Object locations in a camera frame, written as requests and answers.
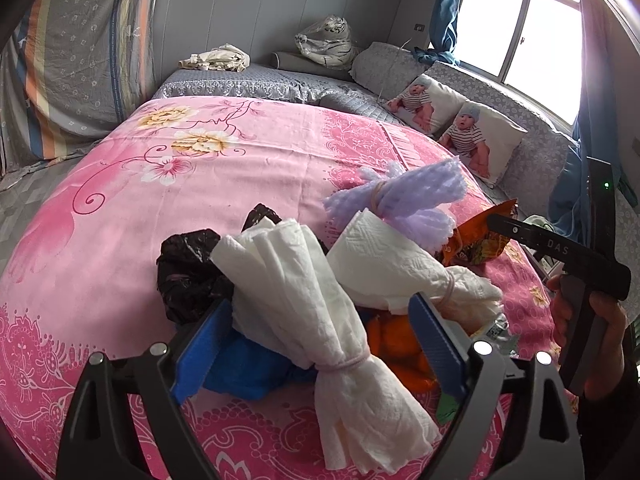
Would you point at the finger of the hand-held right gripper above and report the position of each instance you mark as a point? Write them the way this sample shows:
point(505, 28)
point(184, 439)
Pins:
point(510, 230)

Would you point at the person's right forearm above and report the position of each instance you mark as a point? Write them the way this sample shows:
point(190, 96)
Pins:
point(610, 420)

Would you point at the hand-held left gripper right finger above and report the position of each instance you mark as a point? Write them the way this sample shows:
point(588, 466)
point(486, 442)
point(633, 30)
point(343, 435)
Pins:
point(436, 342)

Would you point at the orange snack wrapper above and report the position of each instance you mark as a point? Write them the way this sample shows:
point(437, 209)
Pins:
point(475, 251)

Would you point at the pink floral bedsheet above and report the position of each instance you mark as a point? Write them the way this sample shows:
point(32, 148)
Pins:
point(200, 185)

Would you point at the grey lace-edged bed cover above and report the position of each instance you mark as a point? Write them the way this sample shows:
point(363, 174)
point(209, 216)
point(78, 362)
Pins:
point(240, 82)

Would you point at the cream crumpled cloth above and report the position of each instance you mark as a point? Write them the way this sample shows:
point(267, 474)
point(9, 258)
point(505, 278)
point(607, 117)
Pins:
point(217, 57)

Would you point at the window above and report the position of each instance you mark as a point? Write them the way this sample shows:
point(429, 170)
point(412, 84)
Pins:
point(525, 25)

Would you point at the blue window curtain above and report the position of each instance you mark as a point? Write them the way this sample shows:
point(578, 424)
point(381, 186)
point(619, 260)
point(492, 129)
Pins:
point(445, 5)

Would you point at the black plastic bag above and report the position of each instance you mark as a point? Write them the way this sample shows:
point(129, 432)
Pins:
point(190, 270)

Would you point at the rolled grey quilted cloth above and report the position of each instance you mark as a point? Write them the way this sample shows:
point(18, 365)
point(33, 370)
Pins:
point(350, 105)

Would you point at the blue hanging cloth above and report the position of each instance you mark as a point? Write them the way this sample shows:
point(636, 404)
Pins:
point(570, 185)

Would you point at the green and white cloth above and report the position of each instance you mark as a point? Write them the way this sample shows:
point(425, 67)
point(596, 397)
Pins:
point(537, 223)

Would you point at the short paper towel bundle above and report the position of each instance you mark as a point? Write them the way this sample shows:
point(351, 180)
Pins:
point(385, 260)

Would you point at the grey quilted pillow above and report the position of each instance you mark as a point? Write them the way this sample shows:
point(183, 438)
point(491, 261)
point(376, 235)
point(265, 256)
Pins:
point(385, 67)

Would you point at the baby print pillow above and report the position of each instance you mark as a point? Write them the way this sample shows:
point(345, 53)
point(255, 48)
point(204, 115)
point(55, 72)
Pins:
point(425, 102)
point(480, 140)

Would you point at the person's right hand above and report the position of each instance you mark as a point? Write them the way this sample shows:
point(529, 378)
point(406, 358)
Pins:
point(607, 325)

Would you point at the long paper towel bundle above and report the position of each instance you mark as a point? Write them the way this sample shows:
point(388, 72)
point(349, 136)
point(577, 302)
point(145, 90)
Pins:
point(300, 305)

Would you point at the dark grey bolster pillow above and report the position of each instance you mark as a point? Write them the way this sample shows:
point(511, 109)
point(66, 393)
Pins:
point(295, 62)

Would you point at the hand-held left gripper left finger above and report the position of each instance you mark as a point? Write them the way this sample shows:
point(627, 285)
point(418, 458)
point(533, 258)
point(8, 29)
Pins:
point(200, 355)

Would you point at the tiger plush in plastic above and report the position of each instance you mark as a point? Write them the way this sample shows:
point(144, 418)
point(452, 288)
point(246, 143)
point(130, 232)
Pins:
point(327, 40)

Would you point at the small green wrapper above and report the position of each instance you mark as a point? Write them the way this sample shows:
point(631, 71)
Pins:
point(446, 407)

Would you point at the crumpled clear plastic bottle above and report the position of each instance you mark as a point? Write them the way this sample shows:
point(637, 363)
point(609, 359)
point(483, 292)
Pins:
point(495, 332)

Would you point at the whole orange tangerine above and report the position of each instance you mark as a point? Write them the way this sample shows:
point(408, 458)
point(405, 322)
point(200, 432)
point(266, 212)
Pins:
point(395, 340)

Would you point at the blue rubber glove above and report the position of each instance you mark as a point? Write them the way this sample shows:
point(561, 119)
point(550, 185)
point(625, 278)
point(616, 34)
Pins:
point(250, 367)

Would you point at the pale foam fruit net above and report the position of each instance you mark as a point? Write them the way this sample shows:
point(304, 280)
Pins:
point(410, 195)

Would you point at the striped grey quilt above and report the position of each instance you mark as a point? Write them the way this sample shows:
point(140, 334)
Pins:
point(75, 60)

